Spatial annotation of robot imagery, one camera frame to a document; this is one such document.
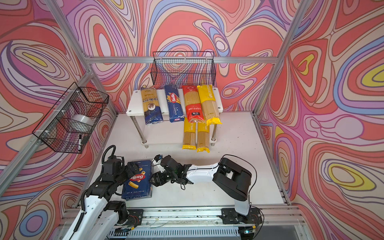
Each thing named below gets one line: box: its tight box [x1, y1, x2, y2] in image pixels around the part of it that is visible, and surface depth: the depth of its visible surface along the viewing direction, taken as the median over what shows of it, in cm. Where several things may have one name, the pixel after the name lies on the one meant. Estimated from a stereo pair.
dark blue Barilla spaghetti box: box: [164, 84, 185, 123], surface depth 73 cm
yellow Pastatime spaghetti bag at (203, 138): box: [197, 122, 210, 153], surface depth 96 cm
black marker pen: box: [78, 134, 82, 151], surface depth 73 cm
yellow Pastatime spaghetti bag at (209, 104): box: [197, 84, 223, 126], surface depth 75 cm
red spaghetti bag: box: [182, 85, 206, 123], surface depth 75 cm
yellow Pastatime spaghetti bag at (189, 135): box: [182, 117, 197, 150], surface depth 97 cm
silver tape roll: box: [71, 114, 96, 126], surface depth 75 cm
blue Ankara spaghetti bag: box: [140, 87, 164, 125], surface depth 74 cm
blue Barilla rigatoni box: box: [121, 159, 152, 200], surface depth 79 cm
